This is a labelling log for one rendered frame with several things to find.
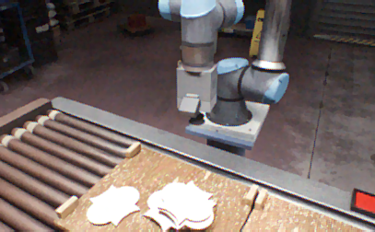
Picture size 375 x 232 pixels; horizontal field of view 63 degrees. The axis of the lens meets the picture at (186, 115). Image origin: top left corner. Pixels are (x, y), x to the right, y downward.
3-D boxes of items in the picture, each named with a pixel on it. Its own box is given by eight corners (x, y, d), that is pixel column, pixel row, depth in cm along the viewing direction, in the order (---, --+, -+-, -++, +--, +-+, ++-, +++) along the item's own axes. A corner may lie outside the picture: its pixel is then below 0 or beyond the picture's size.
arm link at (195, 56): (209, 49, 67) (174, 45, 69) (208, 68, 69) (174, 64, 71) (217, 40, 73) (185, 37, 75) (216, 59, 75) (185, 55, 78)
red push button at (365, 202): (355, 194, 86) (357, 191, 85) (379, 203, 84) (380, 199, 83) (353, 209, 82) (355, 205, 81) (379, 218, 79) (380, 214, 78)
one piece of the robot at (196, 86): (165, 60, 67) (168, 125, 74) (205, 63, 64) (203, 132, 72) (183, 45, 77) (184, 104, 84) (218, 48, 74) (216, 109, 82)
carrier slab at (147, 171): (139, 149, 103) (139, 145, 102) (259, 194, 86) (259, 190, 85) (54, 225, 77) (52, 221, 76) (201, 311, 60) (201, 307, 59)
